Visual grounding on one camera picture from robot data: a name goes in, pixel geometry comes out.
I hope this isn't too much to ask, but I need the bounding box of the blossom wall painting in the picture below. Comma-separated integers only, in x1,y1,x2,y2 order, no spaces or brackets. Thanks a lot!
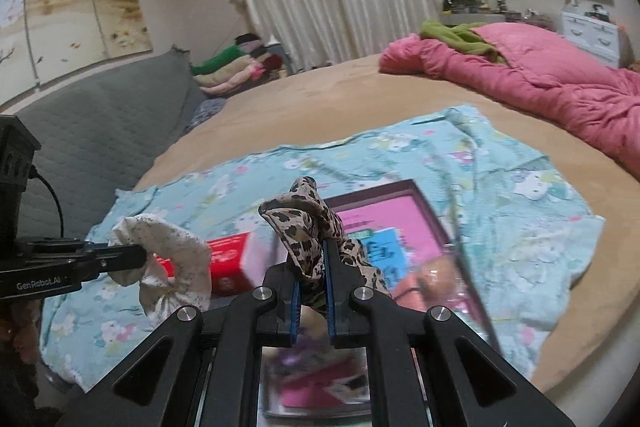
0,0,154,108

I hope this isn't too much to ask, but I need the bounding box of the pink quilt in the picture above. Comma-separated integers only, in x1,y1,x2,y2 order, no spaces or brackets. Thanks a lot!
378,22,640,168

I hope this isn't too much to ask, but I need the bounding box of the white floral scrunchie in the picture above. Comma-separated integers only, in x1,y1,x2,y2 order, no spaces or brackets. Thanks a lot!
109,214,214,326

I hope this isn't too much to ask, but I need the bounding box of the leopard print scrunchie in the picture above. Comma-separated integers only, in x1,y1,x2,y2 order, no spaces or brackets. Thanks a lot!
258,175,394,311

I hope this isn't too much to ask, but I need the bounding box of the dark patterned pillow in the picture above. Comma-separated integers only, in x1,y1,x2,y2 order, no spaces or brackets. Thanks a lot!
184,99,232,134

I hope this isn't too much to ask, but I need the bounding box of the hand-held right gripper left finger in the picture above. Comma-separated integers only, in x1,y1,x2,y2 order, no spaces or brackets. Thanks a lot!
55,262,302,427

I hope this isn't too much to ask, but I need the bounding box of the dark purple tray box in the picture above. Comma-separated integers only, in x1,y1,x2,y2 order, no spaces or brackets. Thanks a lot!
324,179,502,351

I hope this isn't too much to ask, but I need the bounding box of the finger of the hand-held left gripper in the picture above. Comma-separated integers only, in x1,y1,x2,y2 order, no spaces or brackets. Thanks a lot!
81,241,149,281

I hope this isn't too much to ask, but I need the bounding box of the green fleece blanket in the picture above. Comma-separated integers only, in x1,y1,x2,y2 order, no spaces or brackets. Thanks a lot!
418,19,507,64

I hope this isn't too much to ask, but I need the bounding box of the red cardboard box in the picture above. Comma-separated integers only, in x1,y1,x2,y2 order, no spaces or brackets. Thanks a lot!
154,230,267,299

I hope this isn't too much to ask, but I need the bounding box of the beige folded garment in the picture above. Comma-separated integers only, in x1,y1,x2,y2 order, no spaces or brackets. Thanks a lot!
194,63,261,96

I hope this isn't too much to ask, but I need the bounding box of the doll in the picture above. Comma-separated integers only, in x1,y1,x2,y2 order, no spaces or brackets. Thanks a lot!
391,253,474,314

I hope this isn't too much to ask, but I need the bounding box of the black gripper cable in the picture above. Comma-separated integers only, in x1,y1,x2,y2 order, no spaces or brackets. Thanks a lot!
29,166,67,241

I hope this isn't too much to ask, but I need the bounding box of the pink book with blue label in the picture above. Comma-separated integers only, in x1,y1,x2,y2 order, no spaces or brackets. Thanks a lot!
335,197,454,304

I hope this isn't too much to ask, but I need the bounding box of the cluttered desk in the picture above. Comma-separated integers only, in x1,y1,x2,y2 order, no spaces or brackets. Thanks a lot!
440,0,557,32

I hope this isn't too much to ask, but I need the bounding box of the green folded garment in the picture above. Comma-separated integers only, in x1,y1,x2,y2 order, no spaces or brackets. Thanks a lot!
191,47,248,76

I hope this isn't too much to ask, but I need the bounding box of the grey quilted headboard cover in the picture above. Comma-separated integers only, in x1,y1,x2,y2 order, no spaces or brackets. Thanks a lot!
14,48,207,242

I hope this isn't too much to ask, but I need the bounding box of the light blue cartoon printed blanket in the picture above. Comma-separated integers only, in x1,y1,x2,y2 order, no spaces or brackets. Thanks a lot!
38,104,607,389

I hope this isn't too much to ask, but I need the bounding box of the white drawer cabinet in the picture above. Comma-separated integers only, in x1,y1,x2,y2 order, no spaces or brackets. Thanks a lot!
560,9,629,68

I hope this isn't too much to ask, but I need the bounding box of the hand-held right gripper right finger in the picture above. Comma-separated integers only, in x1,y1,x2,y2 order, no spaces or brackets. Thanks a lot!
323,238,577,427

